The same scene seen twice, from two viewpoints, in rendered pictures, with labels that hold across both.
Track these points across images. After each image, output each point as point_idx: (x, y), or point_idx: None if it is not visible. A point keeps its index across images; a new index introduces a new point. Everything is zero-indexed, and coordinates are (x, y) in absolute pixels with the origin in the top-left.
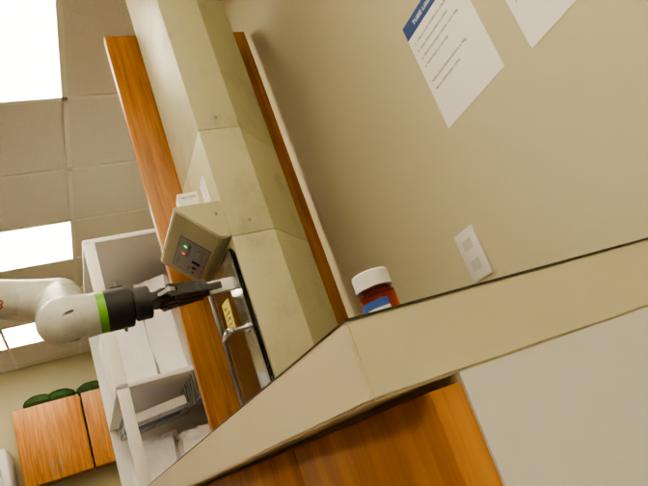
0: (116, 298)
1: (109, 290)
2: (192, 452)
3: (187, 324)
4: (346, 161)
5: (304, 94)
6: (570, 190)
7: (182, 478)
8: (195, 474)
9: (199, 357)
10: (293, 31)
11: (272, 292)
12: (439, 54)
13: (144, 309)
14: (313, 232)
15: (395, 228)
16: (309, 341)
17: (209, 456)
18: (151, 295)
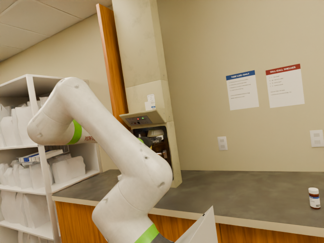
0: (146, 142)
1: (142, 139)
2: (253, 221)
3: None
4: (176, 96)
5: None
6: (263, 142)
7: (224, 221)
8: (249, 225)
9: None
10: (168, 42)
11: (173, 142)
12: (237, 90)
13: (149, 146)
14: None
15: (191, 124)
16: (178, 159)
17: (278, 227)
18: (152, 141)
